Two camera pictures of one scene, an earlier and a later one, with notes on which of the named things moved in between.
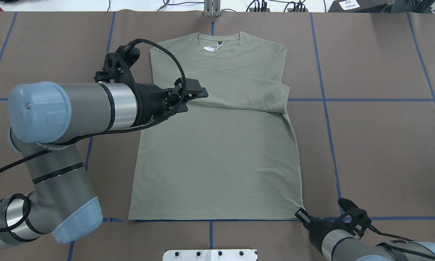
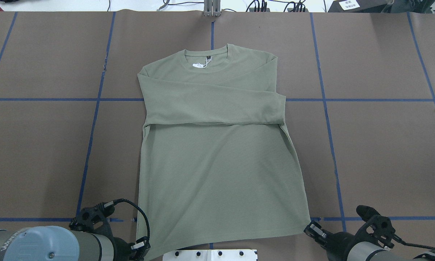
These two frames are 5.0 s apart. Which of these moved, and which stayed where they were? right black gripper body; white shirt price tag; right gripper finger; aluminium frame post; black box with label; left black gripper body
Moved: left black gripper body; right black gripper body; white shirt price tag; right gripper finger
Stayed: black box with label; aluminium frame post
